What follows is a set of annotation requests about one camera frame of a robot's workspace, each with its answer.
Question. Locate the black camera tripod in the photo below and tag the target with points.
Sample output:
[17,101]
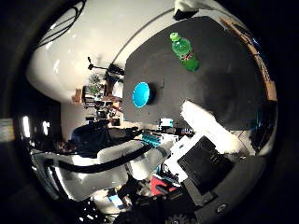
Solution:
[107,67]

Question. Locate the wooden desk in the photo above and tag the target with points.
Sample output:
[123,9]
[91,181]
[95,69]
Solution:
[260,67]

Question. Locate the green potted plant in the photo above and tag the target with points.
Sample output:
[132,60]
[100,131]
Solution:
[94,83]

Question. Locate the person in dark clothes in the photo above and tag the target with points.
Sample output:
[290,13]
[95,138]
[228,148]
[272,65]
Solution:
[90,137]

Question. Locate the red plastic item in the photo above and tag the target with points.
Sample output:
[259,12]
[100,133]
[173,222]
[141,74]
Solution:
[162,185]

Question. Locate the teal slotted rack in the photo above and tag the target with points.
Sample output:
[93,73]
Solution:
[152,139]

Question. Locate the blue bowl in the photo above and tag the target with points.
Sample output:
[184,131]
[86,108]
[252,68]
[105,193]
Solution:
[140,95]

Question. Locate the green soda bottle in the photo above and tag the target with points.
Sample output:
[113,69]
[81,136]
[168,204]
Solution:
[184,52]

